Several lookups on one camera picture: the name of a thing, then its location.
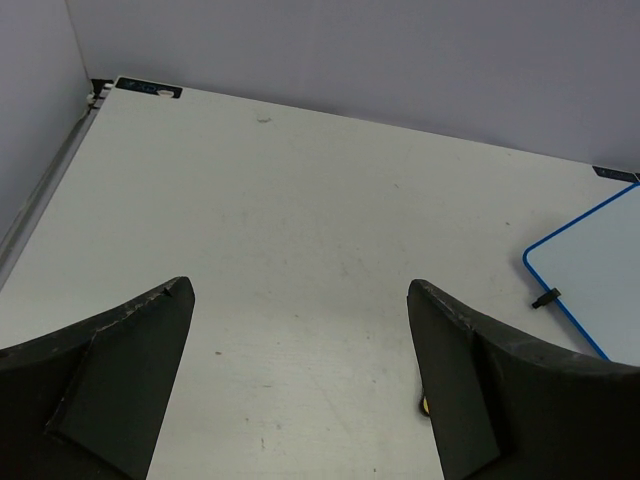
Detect blue-framed whiteboard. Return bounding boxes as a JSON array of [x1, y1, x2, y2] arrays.
[[522, 183, 639, 366]]

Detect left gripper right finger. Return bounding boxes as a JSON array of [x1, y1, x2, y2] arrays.
[[407, 279, 639, 479]]

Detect left blue corner label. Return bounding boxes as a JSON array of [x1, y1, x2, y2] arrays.
[[115, 77, 183, 99]]

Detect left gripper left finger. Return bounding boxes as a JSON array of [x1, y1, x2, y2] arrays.
[[1, 277, 194, 479]]

